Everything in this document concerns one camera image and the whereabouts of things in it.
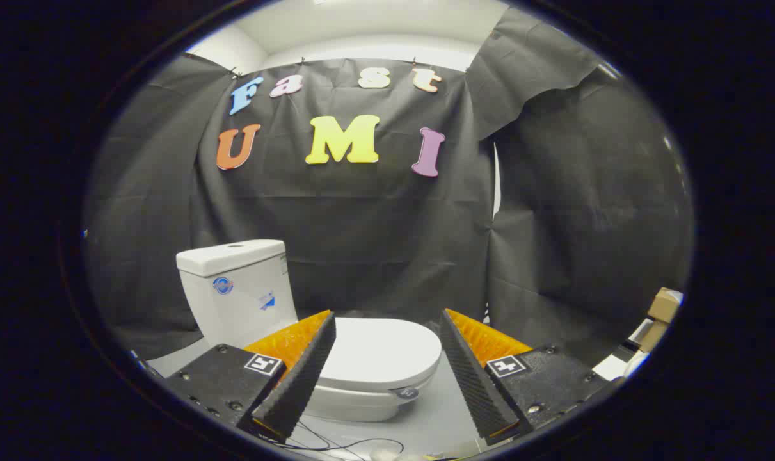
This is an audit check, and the thin black cable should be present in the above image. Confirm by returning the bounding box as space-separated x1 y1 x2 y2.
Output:
259 419 406 460

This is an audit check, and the white flat panel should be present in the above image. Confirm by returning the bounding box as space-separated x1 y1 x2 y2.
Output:
592 318 653 382

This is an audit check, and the white toilet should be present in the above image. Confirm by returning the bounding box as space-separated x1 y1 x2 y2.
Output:
176 239 443 423

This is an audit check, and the brown cardboard box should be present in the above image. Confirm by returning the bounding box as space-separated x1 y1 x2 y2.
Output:
639 287 683 353

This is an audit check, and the black backdrop cloth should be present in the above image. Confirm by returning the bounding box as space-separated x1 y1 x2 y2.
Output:
83 6 695 371

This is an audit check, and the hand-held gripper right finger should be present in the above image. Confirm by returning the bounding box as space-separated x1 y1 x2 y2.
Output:
440 308 619 446

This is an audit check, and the white toilet lid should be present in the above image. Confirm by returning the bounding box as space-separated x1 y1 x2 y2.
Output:
322 318 443 393

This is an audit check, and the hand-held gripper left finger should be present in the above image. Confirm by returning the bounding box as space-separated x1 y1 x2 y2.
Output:
163 310 337 444

